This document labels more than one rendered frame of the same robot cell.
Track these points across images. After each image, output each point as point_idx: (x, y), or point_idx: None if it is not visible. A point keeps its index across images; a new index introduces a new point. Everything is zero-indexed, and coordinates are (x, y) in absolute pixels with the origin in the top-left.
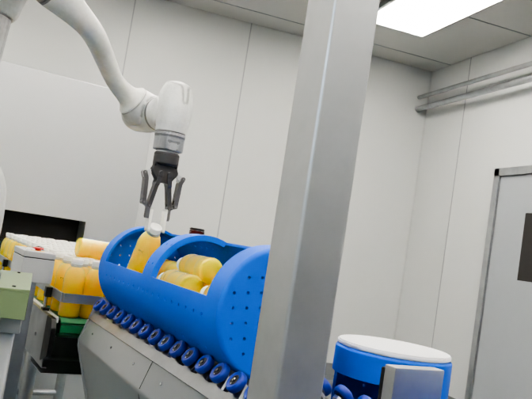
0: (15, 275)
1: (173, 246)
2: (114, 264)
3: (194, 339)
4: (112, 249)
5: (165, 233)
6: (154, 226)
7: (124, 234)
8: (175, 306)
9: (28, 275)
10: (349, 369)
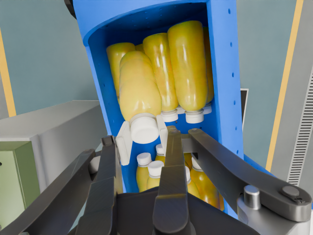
0: (2, 185)
1: None
2: (98, 89)
3: None
4: (85, 40)
5: (195, 2)
6: (142, 136)
7: (94, 24)
8: None
9: (12, 173)
10: None
